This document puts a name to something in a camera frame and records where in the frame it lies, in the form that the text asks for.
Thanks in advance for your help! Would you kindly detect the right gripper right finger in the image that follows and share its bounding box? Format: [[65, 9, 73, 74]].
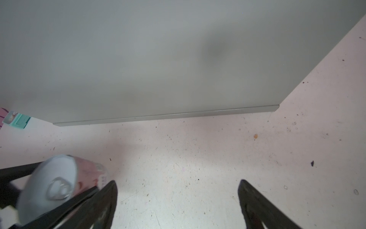
[[238, 179, 300, 229]]

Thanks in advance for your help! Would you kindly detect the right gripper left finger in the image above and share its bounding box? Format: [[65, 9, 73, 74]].
[[60, 180, 118, 229]]

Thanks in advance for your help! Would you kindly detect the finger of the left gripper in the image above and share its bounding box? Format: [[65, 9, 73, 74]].
[[0, 162, 42, 183], [10, 187, 99, 229]]

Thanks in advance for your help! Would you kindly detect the white can red label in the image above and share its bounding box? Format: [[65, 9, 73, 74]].
[[16, 155, 110, 225]]

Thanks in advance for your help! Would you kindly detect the mint green small clock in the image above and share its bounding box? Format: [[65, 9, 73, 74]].
[[2, 111, 31, 129]]

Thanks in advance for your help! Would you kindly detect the grey metal cabinet box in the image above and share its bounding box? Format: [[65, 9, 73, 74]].
[[1, 1, 366, 126]]

